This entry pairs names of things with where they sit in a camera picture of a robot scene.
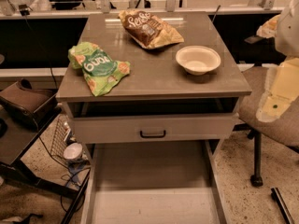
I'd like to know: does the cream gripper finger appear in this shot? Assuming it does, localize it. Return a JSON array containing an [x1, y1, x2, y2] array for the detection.
[[256, 58, 299, 122]]

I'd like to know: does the brown office chair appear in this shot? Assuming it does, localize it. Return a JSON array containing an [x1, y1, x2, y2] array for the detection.
[[238, 66, 299, 187]]

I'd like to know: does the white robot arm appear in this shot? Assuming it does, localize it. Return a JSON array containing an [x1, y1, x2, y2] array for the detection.
[[256, 0, 299, 122]]

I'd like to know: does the top drawer with black handle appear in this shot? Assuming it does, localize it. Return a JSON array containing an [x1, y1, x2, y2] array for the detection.
[[71, 113, 237, 144]]

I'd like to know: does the grey drawer cabinet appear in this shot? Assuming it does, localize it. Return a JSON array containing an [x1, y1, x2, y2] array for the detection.
[[55, 11, 252, 224]]

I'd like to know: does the wire basket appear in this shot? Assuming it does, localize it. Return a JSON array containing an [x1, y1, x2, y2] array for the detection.
[[50, 115, 68, 161]]

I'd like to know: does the brown chip bag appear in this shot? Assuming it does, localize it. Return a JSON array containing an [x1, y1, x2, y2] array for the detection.
[[119, 10, 184, 49]]

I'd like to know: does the black bar on floor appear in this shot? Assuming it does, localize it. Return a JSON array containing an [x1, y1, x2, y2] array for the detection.
[[271, 188, 294, 224]]

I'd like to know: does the green chip bag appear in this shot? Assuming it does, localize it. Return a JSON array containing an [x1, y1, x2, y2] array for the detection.
[[68, 42, 131, 96]]

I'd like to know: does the open middle drawer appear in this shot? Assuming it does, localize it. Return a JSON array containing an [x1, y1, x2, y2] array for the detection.
[[80, 141, 231, 224]]

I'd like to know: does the white cup on floor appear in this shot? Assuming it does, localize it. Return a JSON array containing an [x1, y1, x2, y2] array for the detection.
[[64, 143, 83, 161]]

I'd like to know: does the brown bag on desk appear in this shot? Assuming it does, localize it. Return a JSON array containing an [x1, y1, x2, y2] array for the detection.
[[0, 78, 57, 130]]

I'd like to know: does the white paper bowl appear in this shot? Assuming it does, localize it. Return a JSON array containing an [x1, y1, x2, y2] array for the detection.
[[176, 46, 221, 76]]

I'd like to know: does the dark side desk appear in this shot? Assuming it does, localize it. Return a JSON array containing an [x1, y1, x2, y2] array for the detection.
[[0, 107, 90, 224]]

